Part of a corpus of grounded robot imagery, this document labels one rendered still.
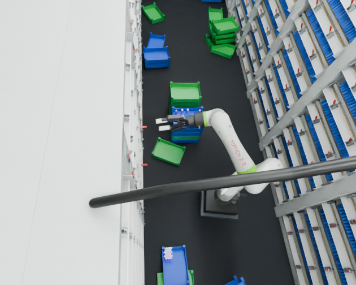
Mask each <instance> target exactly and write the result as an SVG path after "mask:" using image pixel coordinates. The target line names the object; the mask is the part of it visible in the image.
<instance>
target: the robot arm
mask: <svg viewBox="0 0 356 285"><path fill-rule="evenodd" d="M167 122H178V123H176V124H174V125H172V126H170V125H169V126H160V127H159V131H164V130H170V131H177V130H180V129H186V126H189V127H194V126H196V128H198V129H200V128H201V127H207V126H212V127H213V129H214V130H215V132H216V133H217V134H218V136H219V137H220V139H221V141H222V142H223V144H224V146H225V148H226V150H227V152H228V154H229V156H230V158H231V160H232V163H233V165H234V167H235V170H236V172H235V173H233V174H232V175H237V174H245V173H251V172H259V171H267V170H276V169H283V164H282V163H281V161H280V160H278V159H277V158H267V159H266V160H264V161H263V162H261V163H259V164H257V165H255V164H254V162H253V161H252V159H251V158H250V156H249V155H248V154H247V152H246V150H245V149H244V147H243V146H242V144H241V142H240V140H239V139H238V137H237V135H236V133H235V130H234V128H233V125H232V123H231V121H230V118H229V116H228V114H227V113H225V112H224V111H223V110H222V109H213V110H210V111H204V112H199V113H194V115H188V116H187V117H184V114H181V115H168V116H167V117H166V118H162V119H156V124H158V123H167ZM268 184H269V183H263V184H255V185H246V186H240V187H232V188H223V189H216V190H215V192H214V198H215V200H216V201H217V202H218V203H219V204H222V205H226V204H228V203H230V202H232V203H233V204H235V203H236V201H237V200H239V198H238V197H240V196H242V197H247V194H242V193H239V191H240V190H242V189H243V188H245V189H246V191H247V192H249V193H251V194H258V193H260V192H262V191H263V190H264V189H265V187H266V186H267V185H268Z"/></svg>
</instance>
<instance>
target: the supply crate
mask: <svg viewBox="0 0 356 285"><path fill-rule="evenodd" d="M181 109H183V113H182V114H184V117H187V116H188V115H194V113H198V111H199V110H201V112H203V106H201V107H199V108H175V107H174V106H173V107H172V115H175V111H176V110H177V115H181ZM187 109H188V114H186V110H187ZM186 128H196V126H194V127H189V126H186Z"/></svg>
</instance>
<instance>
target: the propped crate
mask: <svg viewBox="0 0 356 285"><path fill-rule="evenodd" d="M172 255H173V258H172V261H171V262H165V260H164V247H162V261H163V282H164V285H190V280H189V273H188V265H187V260H186V251H185V245H183V246H182V247H172Z"/></svg>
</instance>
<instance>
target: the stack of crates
mask: <svg viewBox="0 0 356 285"><path fill-rule="evenodd" d="M201 98H202V96H201V92H200V87H199V81H198V83H172V81H171V82H170V93H169V100H168V110H169V115H171V114H172V107H173V106H174V107H175V108H199V104H200V102H201Z"/></svg>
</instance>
